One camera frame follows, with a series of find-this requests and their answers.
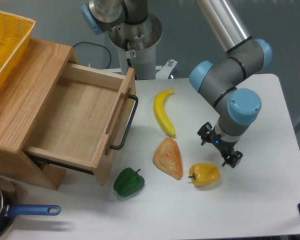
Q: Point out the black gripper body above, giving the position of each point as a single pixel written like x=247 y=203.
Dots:
x=222 y=141

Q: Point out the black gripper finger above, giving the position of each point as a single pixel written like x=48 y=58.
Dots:
x=231 y=158
x=205 y=133

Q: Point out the yellow bell pepper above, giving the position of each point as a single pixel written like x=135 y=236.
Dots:
x=203 y=174

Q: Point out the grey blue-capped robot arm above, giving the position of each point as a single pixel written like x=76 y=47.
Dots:
x=216 y=83

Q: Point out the green bell pepper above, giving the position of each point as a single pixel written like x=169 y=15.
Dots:
x=128 y=182

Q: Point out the triangular pastry bread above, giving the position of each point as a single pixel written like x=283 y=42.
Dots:
x=167 y=158

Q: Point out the yellow banana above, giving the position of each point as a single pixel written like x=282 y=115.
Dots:
x=160 y=113

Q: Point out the open wooden drawer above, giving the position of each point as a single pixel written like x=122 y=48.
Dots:
x=86 y=112

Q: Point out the wooden drawer cabinet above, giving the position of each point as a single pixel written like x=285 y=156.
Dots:
x=21 y=99

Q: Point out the yellow plastic basket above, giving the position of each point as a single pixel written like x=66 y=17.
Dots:
x=15 y=34

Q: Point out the black drawer handle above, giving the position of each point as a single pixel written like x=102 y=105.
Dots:
x=129 y=123

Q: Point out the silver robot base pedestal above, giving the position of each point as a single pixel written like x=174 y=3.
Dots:
x=136 y=47

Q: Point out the blue-handled frying pan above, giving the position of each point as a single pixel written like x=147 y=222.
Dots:
x=11 y=208

